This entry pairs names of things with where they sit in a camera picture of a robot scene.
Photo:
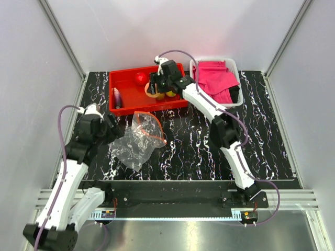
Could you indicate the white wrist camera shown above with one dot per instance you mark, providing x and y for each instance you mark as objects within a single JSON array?
[
  {"x": 90, "y": 113},
  {"x": 159, "y": 61}
]

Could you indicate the aluminium frame post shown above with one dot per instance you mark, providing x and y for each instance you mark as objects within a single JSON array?
[
  {"x": 303, "y": 10},
  {"x": 46, "y": 8}
]

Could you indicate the yellow green fake mango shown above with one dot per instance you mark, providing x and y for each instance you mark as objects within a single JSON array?
[{"x": 170, "y": 94}]

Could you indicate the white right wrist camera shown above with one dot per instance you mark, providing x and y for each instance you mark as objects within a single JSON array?
[{"x": 159, "y": 61}]

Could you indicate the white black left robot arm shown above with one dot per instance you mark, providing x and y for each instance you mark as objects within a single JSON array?
[{"x": 59, "y": 223}]

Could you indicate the white slotted cable duct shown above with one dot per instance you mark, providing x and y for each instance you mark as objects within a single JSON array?
[{"x": 102, "y": 215}]

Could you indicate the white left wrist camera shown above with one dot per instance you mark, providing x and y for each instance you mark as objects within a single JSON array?
[{"x": 90, "y": 113}]

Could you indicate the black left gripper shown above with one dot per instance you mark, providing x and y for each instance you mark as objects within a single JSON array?
[{"x": 116, "y": 132}]

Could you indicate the right aluminium frame post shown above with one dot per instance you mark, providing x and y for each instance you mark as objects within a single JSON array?
[{"x": 303, "y": 10}]

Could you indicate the orange fake peach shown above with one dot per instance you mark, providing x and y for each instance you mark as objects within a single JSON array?
[{"x": 147, "y": 91}]

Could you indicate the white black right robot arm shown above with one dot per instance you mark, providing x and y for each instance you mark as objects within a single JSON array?
[{"x": 224, "y": 125}]

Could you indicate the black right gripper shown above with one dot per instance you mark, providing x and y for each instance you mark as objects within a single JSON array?
[{"x": 154, "y": 79}]

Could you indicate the left aluminium frame post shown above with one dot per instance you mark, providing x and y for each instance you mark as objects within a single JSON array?
[{"x": 46, "y": 8}]

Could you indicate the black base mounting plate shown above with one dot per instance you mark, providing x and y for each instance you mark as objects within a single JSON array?
[{"x": 179, "y": 199}]

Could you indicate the clear zip top bag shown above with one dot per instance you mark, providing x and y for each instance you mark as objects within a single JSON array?
[{"x": 139, "y": 141}]

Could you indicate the red plastic tray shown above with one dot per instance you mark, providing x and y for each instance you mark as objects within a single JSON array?
[{"x": 133, "y": 95}]

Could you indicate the white plastic basket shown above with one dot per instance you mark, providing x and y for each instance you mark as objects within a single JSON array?
[{"x": 231, "y": 65}]

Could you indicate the purple fake eggplant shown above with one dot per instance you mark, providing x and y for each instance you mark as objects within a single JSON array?
[{"x": 117, "y": 98}]

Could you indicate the red fake apple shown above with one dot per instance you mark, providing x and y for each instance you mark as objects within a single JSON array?
[{"x": 141, "y": 79}]

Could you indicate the pink cloth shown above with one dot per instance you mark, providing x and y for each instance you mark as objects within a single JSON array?
[{"x": 216, "y": 80}]

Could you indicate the black marble pattern mat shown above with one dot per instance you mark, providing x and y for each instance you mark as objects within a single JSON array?
[{"x": 190, "y": 155}]

